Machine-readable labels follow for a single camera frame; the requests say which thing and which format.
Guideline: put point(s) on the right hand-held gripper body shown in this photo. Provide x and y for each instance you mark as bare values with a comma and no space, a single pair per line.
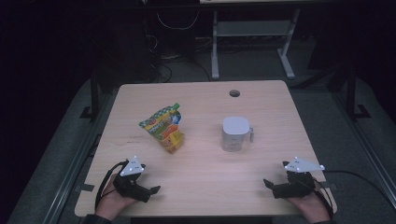
299,186

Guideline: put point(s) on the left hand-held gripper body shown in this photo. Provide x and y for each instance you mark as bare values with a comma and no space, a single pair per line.
132,166

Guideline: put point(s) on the yellow green refill pouch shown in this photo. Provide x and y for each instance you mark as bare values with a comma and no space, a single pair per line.
163,127

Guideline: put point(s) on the clear container with white lid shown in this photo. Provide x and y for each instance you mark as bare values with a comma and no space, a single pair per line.
235,130

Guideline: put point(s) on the person's right hand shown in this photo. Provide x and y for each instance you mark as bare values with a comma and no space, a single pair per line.
313,207

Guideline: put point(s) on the person's left hand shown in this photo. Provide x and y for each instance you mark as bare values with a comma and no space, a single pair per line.
110,202

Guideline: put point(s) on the grey tape strip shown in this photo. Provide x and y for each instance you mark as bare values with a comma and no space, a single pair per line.
330,185
85,187

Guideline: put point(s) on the black metal stand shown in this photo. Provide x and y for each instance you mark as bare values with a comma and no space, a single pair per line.
94,93
351,93

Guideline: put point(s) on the aluminium frame rail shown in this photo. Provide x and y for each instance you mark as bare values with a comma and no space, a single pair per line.
370,155
74,168

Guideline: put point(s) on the white metal desk frame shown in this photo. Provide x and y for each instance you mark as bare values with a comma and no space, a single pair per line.
252,28

